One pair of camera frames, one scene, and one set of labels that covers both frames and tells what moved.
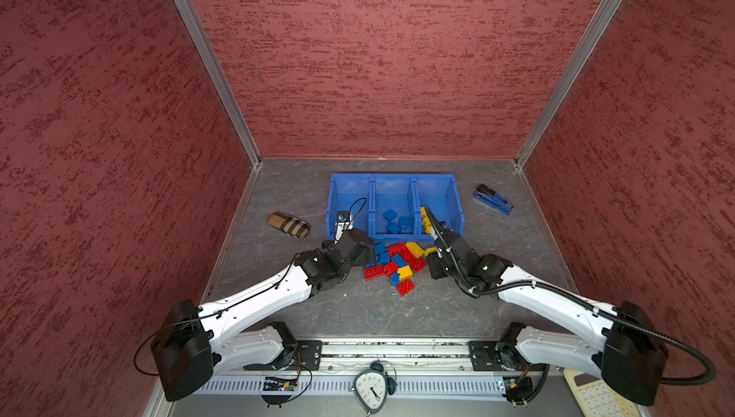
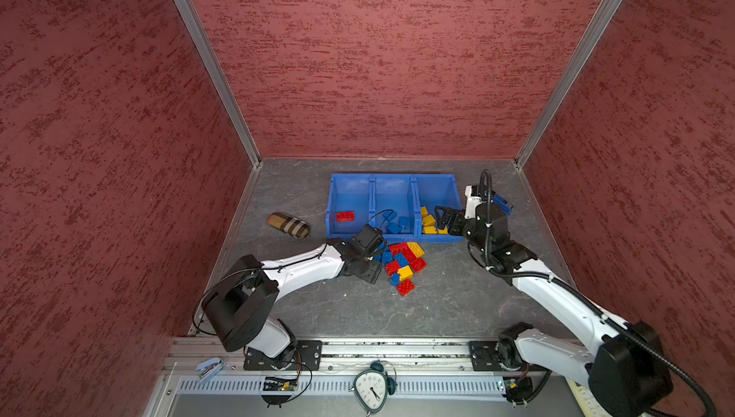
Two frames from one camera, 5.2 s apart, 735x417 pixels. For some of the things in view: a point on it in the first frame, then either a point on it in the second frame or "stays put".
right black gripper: (434, 263) → (457, 215)
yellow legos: (428, 228) stays put
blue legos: (393, 227) stays put
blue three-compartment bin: (389, 205) stays put
